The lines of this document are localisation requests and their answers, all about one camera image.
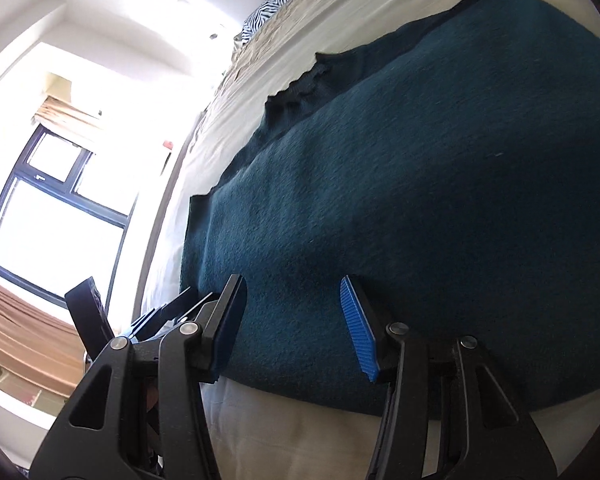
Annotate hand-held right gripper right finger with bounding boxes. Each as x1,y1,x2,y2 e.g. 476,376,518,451
339,275,573,480

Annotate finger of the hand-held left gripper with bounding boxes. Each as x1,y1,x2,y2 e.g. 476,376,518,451
125,287,216,343
64,276,116,357

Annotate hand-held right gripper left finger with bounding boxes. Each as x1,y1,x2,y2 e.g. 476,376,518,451
27,274,249,480

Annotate dark green sweater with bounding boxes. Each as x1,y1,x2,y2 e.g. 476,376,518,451
180,0,600,418

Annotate beige curtain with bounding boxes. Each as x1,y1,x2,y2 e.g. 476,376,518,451
30,95,103,133
0,272,88,398

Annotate black framed window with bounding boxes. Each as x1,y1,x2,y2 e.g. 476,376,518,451
0,125,138,308

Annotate bed with beige sheet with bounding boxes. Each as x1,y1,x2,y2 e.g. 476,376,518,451
137,0,600,480

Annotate zebra print pillow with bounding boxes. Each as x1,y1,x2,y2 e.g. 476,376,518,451
241,0,317,43

